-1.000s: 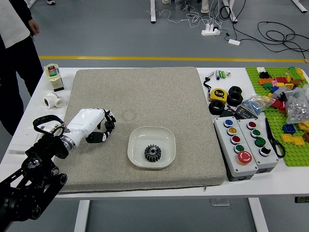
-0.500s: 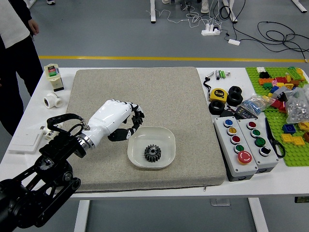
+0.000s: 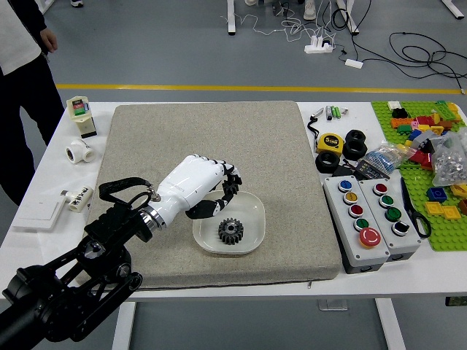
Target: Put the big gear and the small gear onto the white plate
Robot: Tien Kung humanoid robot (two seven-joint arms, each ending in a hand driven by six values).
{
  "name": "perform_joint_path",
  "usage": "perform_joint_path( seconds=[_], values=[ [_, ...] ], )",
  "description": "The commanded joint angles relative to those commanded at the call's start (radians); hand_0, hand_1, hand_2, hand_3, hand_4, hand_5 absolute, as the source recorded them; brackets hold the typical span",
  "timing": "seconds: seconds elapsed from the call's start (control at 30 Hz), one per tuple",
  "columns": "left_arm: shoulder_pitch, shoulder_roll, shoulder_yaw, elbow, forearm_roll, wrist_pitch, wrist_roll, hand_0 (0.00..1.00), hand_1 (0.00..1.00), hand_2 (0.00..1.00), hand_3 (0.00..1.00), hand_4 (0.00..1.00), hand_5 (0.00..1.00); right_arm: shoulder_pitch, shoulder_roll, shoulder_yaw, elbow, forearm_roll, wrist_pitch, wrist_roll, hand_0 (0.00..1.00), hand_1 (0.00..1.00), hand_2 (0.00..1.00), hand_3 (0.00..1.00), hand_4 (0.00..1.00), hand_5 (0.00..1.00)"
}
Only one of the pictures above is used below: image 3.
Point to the person's hand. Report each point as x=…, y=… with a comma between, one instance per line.
x=49, y=41

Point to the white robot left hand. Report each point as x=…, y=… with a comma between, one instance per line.
x=189, y=178

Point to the big black gear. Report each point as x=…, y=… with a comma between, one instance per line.
x=225, y=237

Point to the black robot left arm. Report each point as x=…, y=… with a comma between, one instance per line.
x=54, y=299

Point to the person's forearm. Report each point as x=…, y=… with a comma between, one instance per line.
x=34, y=14

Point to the grey five-button control box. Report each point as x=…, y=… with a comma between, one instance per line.
x=355, y=251

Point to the grey four-button control box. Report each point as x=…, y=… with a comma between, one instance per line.
x=408, y=240

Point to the white background desk leg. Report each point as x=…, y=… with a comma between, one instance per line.
x=351, y=18
x=454, y=6
x=232, y=18
x=45, y=5

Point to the dark shoe with white sole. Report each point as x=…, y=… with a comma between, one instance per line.
x=76, y=3

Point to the grey-brown mat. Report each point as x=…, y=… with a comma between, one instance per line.
x=219, y=127

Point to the person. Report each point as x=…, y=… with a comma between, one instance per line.
x=18, y=91

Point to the white square plate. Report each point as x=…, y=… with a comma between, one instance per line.
x=251, y=218

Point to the white tube with writing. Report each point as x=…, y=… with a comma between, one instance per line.
x=80, y=197

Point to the white pipe tee fitting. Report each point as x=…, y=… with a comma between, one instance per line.
x=81, y=151

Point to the yellow tape measure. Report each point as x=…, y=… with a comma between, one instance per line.
x=330, y=143

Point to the black and white battery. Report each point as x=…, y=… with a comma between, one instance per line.
x=328, y=113

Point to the black flat pouch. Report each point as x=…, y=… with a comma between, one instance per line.
x=343, y=170

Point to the white flat panel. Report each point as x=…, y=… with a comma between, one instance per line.
x=36, y=218

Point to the green battery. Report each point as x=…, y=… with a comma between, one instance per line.
x=338, y=112
x=333, y=111

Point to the white table leg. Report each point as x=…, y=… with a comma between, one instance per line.
x=392, y=324
x=124, y=324

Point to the black display module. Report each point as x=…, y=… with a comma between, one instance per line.
x=372, y=170

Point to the white power strip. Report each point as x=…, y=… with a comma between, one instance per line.
x=319, y=46

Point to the plastic bag of blue parts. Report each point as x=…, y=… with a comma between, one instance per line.
x=383, y=156

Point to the white power adapter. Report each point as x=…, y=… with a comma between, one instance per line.
x=354, y=63

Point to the white toy brick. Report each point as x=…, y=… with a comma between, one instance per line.
x=394, y=105

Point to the black toy brick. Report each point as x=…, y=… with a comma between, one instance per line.
x=399, y=113

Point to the black scissors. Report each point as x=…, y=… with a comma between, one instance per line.
x=410, y=206

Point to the green brick baseplate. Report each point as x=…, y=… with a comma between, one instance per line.
x=419, y=189

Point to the red toy brick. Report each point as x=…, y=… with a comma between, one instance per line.
x=420, y=158

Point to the yellow flat toy brick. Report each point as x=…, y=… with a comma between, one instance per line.
x=434, y=208
x=450, y=212

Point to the blue toy brick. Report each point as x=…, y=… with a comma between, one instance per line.
x=437, y=194

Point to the plastic bag of silver nuts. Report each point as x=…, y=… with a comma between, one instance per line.
x=450, y=164

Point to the green long toy brick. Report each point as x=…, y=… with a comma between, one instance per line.
x=444, y=109

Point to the cream switch box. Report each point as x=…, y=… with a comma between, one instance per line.
x=81, y=116

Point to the grey bracket under table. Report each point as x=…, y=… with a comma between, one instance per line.
x=332, y=305

